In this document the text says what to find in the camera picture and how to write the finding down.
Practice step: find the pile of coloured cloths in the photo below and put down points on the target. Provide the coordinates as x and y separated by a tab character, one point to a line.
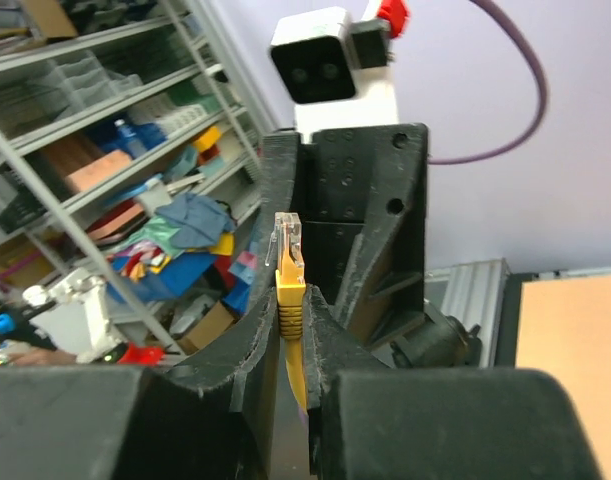
175	247

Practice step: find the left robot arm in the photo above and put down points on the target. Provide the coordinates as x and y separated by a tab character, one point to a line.
434	340

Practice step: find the metal storage shelf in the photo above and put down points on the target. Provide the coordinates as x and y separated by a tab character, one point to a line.
109	110

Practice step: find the aluminium frame rail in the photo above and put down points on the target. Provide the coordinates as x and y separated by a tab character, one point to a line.
472	293

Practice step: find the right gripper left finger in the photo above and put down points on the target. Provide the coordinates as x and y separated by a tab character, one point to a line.
208	417

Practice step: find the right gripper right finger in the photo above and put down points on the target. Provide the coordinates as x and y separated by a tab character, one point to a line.
369	421

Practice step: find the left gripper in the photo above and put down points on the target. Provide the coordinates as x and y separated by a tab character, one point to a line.
362	199

